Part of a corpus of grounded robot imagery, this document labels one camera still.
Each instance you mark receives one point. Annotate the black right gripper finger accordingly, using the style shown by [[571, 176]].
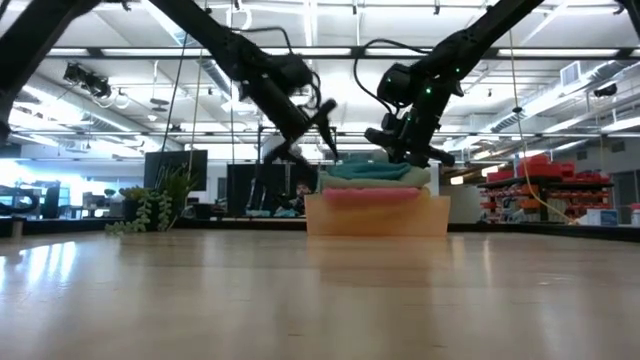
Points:
[[381, 137], [442, 156]]

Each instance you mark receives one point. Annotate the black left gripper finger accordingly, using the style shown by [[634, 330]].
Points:
[[295, 165], [327, 130]]

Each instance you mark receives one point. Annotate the light green microfiber towel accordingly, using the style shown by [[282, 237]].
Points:
[[420, 177]]

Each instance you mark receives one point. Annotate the teal microfiber towel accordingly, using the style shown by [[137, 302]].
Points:
[[370, 170]]

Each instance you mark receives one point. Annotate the pink microfiber towel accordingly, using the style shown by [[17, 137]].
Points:
[[372, 195]]

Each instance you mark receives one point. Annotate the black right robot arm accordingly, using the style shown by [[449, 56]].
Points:
[[480, 30]]

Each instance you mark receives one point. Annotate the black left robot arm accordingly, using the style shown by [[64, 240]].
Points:
[[210, 30]]

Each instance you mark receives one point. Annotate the person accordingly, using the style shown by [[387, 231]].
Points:
[[301, 195]]

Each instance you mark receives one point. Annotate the translucent orange plastic bin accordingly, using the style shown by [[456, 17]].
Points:
[[377, 217]]

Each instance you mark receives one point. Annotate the shelf with red bins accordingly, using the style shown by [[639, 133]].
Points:
[[545, 172]]

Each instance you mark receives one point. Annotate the black monitor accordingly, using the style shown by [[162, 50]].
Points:
[[175, 162]]

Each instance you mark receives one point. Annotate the small potted succulent plant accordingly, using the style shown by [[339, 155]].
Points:
[[150, 200]]

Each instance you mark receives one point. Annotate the overhead light bar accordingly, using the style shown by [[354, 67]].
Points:
[[125, 52]]

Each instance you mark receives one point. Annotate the small black ceiling device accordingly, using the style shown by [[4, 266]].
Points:
[[605, 90]]

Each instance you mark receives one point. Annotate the black ceiling-mounted device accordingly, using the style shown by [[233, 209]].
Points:
[[85, 79]]

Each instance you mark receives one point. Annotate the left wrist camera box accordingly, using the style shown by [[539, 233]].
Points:
[[290, 70]]

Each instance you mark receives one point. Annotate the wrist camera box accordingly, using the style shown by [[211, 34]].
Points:
[[290, 70], [395, 85]]

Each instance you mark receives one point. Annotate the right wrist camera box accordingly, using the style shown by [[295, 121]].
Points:
[[395, 85]]

